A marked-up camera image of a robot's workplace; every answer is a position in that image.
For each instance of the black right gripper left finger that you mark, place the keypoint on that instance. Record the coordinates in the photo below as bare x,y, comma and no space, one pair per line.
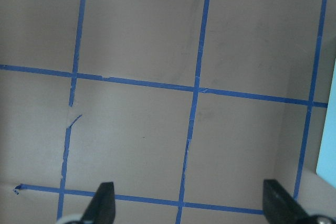
101,209

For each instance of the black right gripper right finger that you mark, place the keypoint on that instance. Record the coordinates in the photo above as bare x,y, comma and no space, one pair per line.
279,206

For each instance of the light blue plastic bin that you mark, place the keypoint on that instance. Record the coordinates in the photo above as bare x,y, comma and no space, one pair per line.
326,160

